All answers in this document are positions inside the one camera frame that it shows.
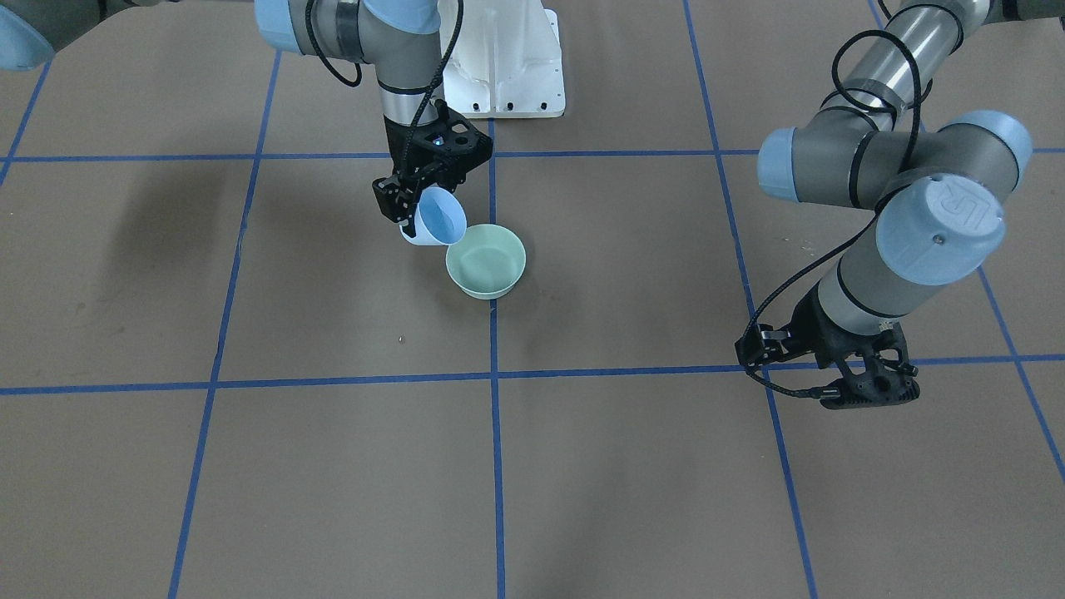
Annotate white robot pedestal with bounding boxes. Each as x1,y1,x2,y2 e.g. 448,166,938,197
438,1,567,119

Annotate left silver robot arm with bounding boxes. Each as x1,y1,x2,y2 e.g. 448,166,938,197
735,1,1063,409

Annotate mint green bowl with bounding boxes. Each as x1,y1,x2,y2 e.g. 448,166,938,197
445,224,528,300

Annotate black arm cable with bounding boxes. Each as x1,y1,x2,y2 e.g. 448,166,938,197
746,0,966,400

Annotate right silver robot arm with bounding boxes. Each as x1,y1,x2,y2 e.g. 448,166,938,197
252,1,493,245

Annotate light blue plastic cup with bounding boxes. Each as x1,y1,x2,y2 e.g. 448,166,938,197
399,187,468,246

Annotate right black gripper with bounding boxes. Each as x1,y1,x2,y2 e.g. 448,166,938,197
370,100,494,238

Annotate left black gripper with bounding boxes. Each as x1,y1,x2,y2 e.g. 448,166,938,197
735,291,920,410

